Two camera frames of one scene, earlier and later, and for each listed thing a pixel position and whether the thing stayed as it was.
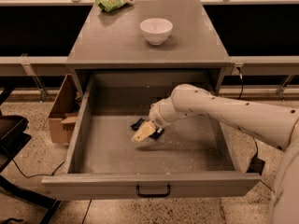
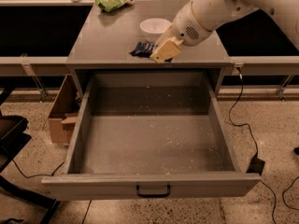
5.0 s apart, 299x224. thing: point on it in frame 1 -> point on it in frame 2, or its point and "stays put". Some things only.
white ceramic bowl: [156, 31] stays put
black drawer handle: [153, 195] stays put
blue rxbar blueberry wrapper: [158, 131] -> [146, 49]
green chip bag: [110, 2] stays put
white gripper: [156, 114] -> [186, 28]
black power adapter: [256, 165] stays put
